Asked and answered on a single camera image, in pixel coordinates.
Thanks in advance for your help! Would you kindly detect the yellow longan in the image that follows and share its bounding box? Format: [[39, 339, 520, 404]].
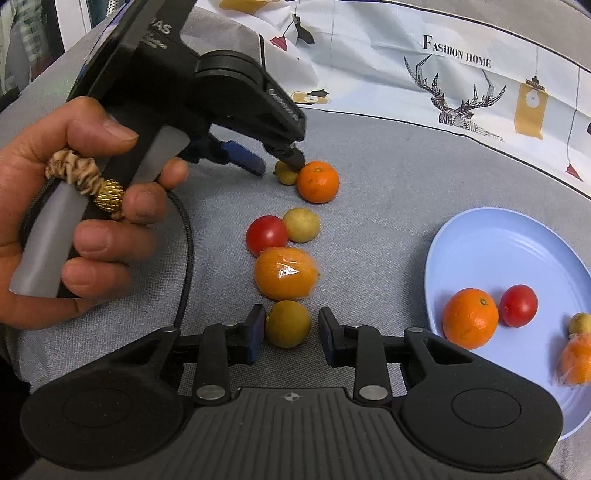
[[265, 300, 313, 349], [282, 207, 321, 243], [568, 312, 591, 337], [274, 159, 300, 186]]

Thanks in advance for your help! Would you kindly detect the plastic-wrapped orange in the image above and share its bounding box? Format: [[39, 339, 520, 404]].
[[551, 333, 591, 388], [253, 247, 320, 302]]

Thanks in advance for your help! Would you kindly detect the checked cloth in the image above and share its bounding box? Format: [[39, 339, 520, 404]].
[[0, 0, 49, 90]]

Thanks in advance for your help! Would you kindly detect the tan scrunchie with gold bead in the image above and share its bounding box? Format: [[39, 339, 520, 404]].
[[45, 148, 126, 221]]

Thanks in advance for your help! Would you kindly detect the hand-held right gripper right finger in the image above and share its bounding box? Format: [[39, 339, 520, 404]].
[[318, 307, 467, 407]]

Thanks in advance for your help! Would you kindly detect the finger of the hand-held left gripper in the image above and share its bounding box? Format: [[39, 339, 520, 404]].
[[191, 134, 267, 177], [240, 74, 308, 171]]

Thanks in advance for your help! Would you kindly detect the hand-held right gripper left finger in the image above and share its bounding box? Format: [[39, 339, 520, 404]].
[[129, 305, 267, 408]]

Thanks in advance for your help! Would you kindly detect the black cable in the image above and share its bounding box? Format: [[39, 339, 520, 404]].
[[164, 189, 195, 328]]

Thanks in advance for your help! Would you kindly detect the person's left hand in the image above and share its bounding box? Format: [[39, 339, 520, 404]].
[[0, 97, 190, 330]]

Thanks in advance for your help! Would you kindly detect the blue plastic plate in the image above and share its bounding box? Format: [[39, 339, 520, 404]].
[[424, 208, 591, 439]]

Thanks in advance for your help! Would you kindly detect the white printed deer cloth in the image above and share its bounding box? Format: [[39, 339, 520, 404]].
[[217, 0, 591, 201]]

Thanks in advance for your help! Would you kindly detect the orange mandarin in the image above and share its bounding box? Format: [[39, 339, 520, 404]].
[[442, 288, 500, 350], [297, 161, 341, 204]]

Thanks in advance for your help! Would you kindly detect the red cherry tomato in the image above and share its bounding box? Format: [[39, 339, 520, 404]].
[[246, 215, 290, 258], [499, 284, 539, 328]]

